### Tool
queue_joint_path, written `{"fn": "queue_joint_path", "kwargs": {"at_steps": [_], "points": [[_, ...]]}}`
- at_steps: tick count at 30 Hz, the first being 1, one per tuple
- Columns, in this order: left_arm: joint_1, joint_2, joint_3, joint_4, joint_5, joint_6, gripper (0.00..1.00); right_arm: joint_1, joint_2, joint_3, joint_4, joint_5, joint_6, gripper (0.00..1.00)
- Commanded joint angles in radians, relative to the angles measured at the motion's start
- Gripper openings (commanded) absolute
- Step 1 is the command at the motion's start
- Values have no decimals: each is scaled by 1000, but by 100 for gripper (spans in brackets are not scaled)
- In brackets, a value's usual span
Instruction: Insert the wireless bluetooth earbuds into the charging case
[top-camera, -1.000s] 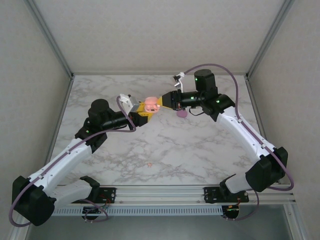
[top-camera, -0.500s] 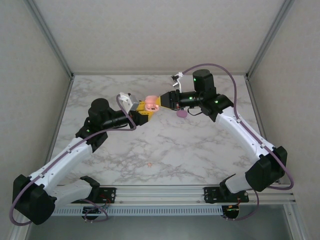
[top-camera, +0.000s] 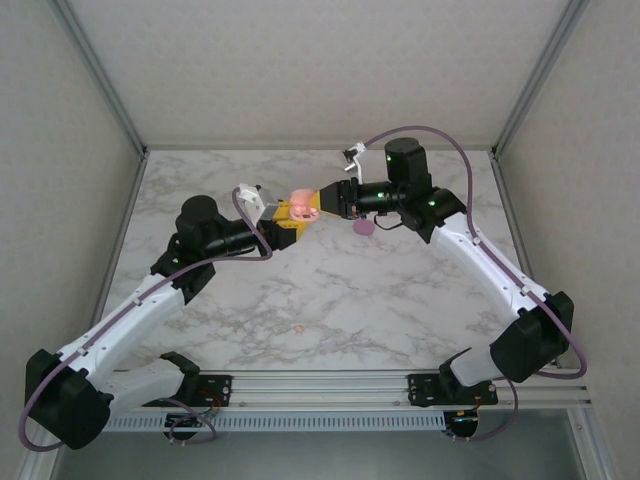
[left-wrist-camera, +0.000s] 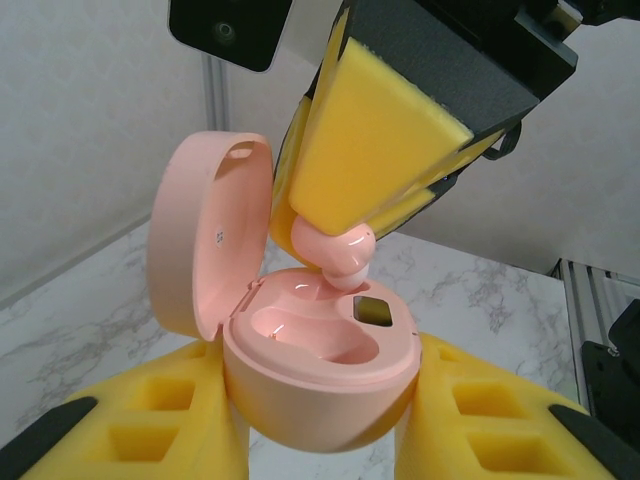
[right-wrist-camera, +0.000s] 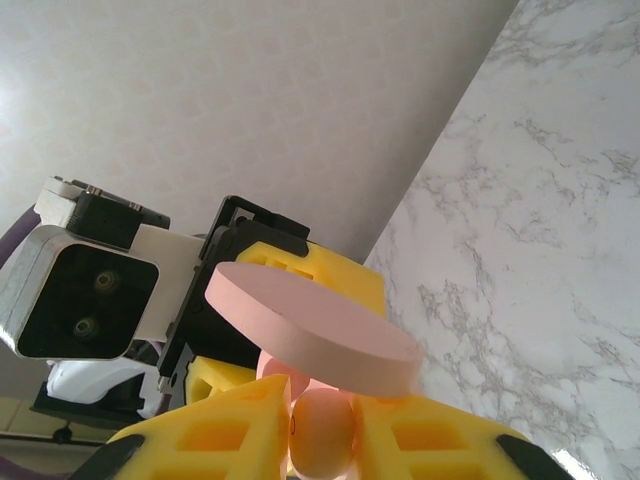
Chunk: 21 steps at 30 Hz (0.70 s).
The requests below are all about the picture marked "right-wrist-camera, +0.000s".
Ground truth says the orange wireless earbud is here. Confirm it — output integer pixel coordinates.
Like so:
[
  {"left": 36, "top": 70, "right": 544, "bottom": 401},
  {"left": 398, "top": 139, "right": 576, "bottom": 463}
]
[{"left": 287, "top": 384, "right": 357, "bottom": 480}]

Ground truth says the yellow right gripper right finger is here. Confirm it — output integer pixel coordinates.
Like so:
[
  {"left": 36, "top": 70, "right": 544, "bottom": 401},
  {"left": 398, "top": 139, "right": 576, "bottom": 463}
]
[{"left": 349, "top": 389, "right": 576, "bottom": 480}]

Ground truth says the orange earbud charging case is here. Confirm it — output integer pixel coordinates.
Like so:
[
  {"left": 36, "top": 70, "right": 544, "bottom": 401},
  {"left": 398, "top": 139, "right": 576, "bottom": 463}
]
[{"left": 202, "top": 259, "right": 424, "bottom": 401}]

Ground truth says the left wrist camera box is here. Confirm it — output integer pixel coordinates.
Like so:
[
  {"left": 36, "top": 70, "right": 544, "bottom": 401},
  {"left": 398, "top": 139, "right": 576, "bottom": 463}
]
[{"left": 0, "top": 174, "right": 209, "bottom": 361}]

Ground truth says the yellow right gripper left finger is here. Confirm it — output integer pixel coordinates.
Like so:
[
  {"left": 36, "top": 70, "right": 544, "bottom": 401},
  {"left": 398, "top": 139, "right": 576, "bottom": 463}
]
[{"left": 74, "top": 372, "right": 292, "bottom": 480}]

